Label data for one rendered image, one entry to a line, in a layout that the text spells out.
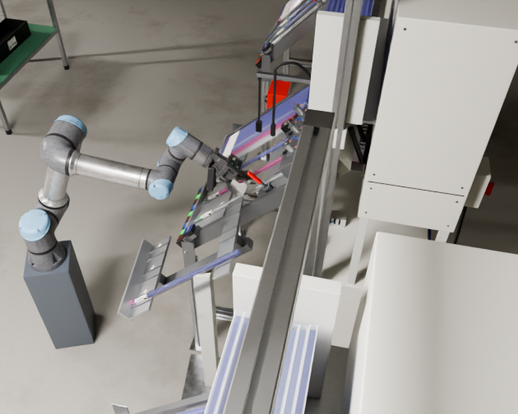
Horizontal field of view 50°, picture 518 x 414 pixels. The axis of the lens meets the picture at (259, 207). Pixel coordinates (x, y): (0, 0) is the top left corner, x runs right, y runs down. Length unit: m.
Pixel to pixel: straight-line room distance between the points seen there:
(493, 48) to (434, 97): 0.19
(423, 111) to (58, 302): 1.72
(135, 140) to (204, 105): 0.61
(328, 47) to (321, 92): 0.14
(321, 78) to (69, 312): 1.60
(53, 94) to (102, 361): 2.36
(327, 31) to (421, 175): 0.55
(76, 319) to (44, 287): 0.26
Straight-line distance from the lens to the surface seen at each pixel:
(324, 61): 1.57
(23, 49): 4.43
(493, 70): 1.60
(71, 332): 2.78
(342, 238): 2.37
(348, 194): 2.57
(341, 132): 1.66
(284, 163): 1.89
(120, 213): 3.39
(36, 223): 2.33
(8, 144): 4.12
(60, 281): 2.48
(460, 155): 1.75
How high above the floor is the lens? 2.36
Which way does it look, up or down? 45 degrees down
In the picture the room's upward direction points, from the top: 1 degrees clockwise
